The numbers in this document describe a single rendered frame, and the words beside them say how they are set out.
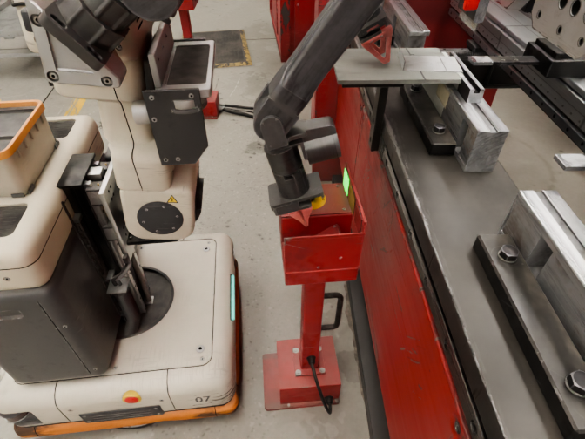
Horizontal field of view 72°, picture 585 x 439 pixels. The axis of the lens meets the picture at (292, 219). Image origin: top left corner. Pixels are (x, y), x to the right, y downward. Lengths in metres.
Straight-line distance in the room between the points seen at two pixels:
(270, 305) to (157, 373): 0.58
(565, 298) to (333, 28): 0.48
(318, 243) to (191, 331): 0.63
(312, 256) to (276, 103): 0.33
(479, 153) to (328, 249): 0.35
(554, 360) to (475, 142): 0.43
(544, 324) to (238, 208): 1.66
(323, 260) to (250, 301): 0.88
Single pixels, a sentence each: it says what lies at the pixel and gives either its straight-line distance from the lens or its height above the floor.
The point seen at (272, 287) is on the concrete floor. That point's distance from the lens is 1.71.
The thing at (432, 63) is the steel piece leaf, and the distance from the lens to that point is 1.02.
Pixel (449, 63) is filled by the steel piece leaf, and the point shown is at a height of 1.00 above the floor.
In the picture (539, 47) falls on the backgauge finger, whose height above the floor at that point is 1.02.
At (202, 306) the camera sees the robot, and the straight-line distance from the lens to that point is 1.35.
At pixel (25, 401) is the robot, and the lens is 1.39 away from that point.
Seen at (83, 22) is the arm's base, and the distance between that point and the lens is 0.63.
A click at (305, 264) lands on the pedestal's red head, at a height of 0.73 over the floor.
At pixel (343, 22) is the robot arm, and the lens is 0.61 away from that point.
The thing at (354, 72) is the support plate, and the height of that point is 1.00.
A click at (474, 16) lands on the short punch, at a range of 0.97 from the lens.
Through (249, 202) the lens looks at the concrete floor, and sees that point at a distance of 2.10.
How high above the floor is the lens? 1.37
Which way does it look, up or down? 43 degrees down
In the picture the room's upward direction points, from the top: straight up
